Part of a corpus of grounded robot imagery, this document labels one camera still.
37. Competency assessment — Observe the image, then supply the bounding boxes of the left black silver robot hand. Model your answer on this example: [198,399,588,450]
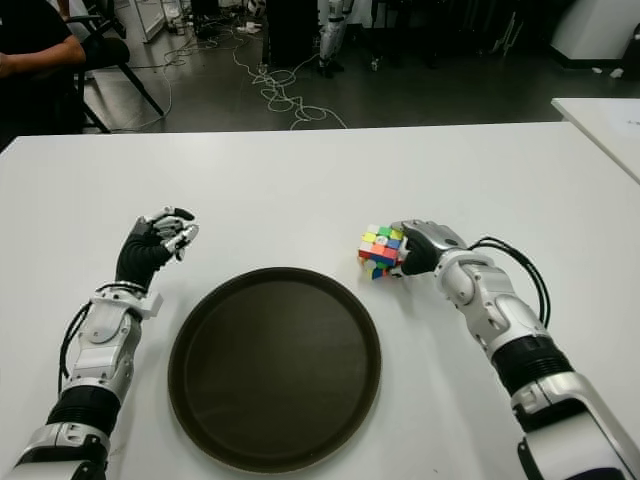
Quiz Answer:
[115,204,200,291]

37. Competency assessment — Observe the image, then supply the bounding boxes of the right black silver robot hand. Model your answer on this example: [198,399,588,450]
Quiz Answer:
[389,218,469,279]

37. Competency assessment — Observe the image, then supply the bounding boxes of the multicolour Rubik's cube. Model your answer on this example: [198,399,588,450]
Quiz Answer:
[357,222,409,282]

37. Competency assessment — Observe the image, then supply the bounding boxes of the dark brown round plate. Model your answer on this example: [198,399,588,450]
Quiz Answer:
[167,267,384,472]

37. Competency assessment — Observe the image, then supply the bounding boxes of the black chair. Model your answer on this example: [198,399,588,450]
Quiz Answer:
[62,0,165,134]

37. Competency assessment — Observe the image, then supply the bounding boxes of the white side table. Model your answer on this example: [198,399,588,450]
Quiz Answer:
[550,97,640,184]

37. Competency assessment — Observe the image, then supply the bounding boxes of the seated person in black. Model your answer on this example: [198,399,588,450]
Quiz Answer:
[0,0,87,136]

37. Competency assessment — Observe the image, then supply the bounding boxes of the folded metal stand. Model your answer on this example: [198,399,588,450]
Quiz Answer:
[492,9,521,56]

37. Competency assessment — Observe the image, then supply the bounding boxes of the silver humanoid robot legs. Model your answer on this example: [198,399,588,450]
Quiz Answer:
[317,0,351,76]

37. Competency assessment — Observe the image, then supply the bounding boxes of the white board panel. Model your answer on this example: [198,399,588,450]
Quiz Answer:
[137,0,169,44]

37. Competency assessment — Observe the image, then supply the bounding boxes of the white cabinet with black base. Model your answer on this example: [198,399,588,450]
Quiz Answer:
[549,0,640,69]

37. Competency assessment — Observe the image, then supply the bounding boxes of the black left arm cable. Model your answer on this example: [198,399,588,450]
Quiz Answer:
[57,302,94,396]

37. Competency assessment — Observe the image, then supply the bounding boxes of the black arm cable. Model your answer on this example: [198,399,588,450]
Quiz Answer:
[467,237,551,331]
[57,302,94,396]

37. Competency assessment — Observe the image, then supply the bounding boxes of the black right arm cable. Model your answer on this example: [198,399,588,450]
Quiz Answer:
[467,237,551,331]

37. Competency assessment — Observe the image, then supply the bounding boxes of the thin grey floor cable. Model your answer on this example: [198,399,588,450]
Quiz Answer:
[159,29,226,119]

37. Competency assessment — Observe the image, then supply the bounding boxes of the white tangled floor cable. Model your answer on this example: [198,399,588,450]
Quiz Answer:
[232,19,349,131]

